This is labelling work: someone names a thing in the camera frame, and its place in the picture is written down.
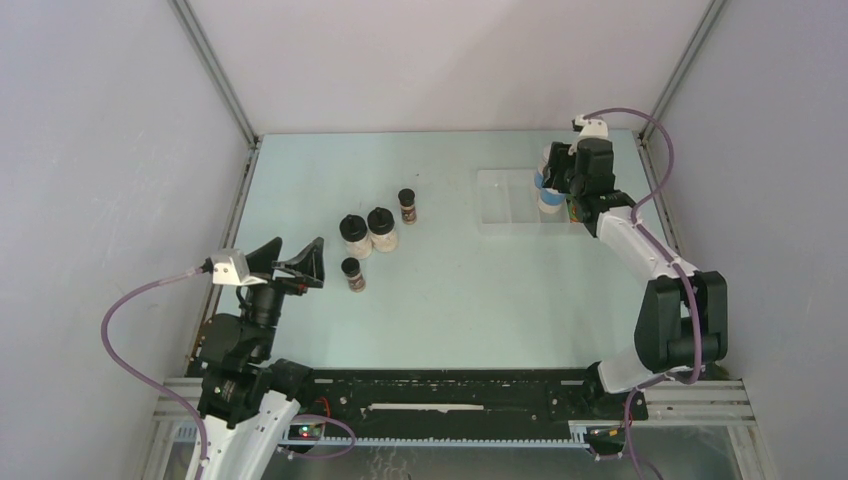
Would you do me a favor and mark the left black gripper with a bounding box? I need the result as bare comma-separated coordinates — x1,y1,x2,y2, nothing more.
240,235,325,358

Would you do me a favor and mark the blue label spice jar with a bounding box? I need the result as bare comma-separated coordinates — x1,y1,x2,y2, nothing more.
537,188,566,215
534,144,551,189

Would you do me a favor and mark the black lid salt shaker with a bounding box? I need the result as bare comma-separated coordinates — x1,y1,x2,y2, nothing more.
339,214,373,260
366,207,399,253

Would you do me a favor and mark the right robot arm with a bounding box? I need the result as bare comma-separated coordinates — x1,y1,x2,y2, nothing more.
537,138,729,418

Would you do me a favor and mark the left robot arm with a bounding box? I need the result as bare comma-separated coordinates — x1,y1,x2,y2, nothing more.
195,237,325,479

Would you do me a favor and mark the clear plastic organizer tray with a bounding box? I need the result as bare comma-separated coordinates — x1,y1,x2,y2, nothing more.
476,169,584,236

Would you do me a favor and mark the small dark pepper bottle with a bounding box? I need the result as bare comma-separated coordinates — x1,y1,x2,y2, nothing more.
341,257,366,292

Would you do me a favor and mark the small black cap spice bottle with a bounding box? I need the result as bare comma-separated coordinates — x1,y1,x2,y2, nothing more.
397,188,417,225

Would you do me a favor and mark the left circuit board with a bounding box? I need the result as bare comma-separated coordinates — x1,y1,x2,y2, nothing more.
286,423,325,444

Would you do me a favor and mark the circuit board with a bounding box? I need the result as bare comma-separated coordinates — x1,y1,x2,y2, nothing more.
584,425,626,445
286,423,325,444

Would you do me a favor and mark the right circuit board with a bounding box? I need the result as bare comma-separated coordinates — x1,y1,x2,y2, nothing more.
584,425,626,445

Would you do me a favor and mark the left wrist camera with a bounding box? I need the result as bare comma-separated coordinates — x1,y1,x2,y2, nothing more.
200,249,268,287

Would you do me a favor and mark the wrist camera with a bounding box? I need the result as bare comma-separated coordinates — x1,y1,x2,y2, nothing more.
572,115,609,143
200,249,268,287

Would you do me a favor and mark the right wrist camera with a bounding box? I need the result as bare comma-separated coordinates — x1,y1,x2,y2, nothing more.
572,115,609,143

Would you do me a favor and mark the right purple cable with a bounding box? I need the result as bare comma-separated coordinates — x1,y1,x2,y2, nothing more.
579,107,705,480

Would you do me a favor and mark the purple cable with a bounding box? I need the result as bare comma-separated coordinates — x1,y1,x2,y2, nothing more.
100,266,212,480
579,107,705,480

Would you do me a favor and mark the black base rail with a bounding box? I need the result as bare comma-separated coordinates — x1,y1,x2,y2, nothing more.
297,369,648,442

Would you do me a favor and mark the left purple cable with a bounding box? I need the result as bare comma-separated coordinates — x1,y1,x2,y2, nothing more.
100,266,212,480

